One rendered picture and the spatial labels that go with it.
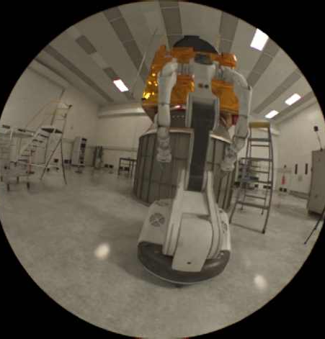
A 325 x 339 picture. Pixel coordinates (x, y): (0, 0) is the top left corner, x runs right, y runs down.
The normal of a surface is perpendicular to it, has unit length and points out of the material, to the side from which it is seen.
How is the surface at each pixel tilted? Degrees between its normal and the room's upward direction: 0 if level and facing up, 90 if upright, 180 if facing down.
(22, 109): 90
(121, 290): 0
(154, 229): 38
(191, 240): 64
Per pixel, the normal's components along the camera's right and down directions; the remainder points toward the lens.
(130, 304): 0.13, -0.99
